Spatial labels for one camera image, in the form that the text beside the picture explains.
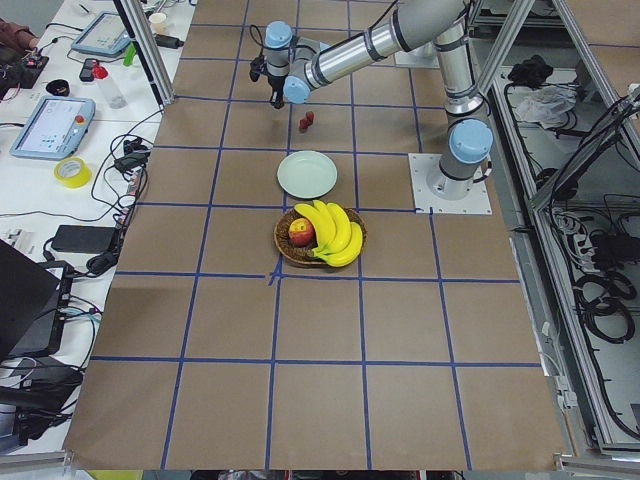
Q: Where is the clear squeeze bottle red cap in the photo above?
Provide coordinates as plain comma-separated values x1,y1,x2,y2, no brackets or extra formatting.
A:
92,63,127,109

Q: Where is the black laptop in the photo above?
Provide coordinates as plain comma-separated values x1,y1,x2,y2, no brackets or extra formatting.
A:
1,242,73,360

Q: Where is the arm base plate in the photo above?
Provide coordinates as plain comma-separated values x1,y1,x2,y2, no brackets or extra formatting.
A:
408,153,492,215
394,42,439,69

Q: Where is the black power adapter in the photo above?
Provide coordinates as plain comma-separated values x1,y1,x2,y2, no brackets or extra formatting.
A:
51,225,117,254

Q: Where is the wicker basket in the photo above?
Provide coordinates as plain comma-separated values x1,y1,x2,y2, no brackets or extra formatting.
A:
274,208,367,267

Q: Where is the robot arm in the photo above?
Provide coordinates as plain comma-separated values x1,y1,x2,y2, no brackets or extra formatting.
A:
250,1,494,201

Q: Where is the yellow banana bunch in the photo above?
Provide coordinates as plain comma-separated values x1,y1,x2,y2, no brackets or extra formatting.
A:
294,200,365,268

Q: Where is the white paper cup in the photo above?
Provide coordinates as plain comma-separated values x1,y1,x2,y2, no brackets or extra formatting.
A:
148,12,168,35

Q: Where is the teach pendant far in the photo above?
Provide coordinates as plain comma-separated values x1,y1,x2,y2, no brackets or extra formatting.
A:
71,11,131,58

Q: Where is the red apple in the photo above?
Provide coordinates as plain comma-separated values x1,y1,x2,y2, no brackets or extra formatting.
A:
288,217,315,247

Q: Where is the teach pendant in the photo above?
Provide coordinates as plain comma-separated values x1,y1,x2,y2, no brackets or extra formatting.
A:
71,11,131,58
10,96,96,161

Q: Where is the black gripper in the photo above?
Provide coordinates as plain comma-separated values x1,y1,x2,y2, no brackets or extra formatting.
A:
268,75,283,108

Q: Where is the teach pendant near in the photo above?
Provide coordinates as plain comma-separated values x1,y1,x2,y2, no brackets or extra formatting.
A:
10,96,96,161

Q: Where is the aluminium frame post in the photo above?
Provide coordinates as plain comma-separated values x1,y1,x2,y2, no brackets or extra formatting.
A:
113,0,175,107

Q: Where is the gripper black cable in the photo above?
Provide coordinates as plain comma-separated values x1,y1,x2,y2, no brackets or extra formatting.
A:
248,24,269,64

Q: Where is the yellow tape roll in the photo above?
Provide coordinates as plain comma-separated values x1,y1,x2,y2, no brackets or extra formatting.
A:
54,157,92,189

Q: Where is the light green plate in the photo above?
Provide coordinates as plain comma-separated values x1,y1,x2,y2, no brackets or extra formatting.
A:
276,150,338,199

